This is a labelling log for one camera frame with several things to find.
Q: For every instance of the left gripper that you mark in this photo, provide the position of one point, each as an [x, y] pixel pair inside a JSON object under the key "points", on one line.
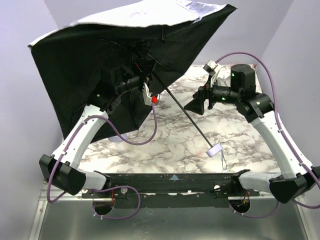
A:
{"points": [[139, 81]]}

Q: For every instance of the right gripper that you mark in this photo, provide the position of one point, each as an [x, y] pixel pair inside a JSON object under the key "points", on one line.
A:
{"points": [[206, 95]]}

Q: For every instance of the lavender folding umbrella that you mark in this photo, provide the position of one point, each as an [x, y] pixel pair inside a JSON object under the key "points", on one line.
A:
{"points": [[152, 40]]}

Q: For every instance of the beige umbrella case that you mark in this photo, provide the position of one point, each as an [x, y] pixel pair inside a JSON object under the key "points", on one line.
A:
{"points": [[224, 81]]}

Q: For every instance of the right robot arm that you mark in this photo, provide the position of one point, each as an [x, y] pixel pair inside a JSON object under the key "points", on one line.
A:
{"points": [[296, 174]]}

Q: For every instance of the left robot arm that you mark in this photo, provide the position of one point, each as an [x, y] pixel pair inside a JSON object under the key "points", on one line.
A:
{"points": [[110, 110]]}

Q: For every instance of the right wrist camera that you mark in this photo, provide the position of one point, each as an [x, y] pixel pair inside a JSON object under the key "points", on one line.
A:
{"points": [[213, 69]]}

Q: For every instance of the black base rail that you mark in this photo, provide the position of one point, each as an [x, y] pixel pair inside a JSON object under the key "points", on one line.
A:
{"points": [[171, 190]]}

